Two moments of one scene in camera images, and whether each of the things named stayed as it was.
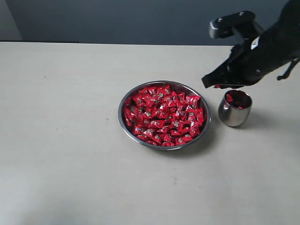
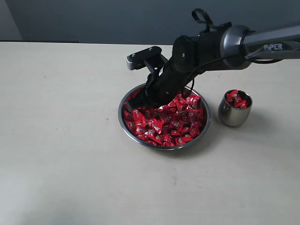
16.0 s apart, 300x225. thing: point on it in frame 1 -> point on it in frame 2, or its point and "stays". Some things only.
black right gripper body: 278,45 -> 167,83
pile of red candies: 158,115 stays
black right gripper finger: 228,74 -> 140,100
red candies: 238,98 stays
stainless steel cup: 235,107 stays
